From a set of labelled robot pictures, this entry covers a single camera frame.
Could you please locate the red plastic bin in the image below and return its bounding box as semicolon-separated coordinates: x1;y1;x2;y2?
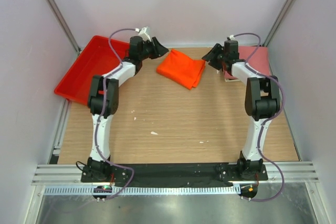
54;35;129;105

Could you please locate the orange t shirt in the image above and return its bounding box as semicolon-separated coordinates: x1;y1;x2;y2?
156;49;205;90

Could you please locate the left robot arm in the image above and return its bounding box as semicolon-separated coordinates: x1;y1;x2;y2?
81;36;169;182

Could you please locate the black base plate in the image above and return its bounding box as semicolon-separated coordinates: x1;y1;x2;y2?
80;163;268;188

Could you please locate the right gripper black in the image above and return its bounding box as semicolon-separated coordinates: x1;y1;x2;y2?
201;44;227;71

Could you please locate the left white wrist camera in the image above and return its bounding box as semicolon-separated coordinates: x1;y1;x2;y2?
134;26;152;42

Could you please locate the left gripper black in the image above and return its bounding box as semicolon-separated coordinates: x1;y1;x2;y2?
139;37;168;61

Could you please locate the slotted cable duct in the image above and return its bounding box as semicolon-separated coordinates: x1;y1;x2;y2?
44;185;240;196

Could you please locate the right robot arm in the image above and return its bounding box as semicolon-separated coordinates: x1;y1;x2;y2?
202;39;281;180

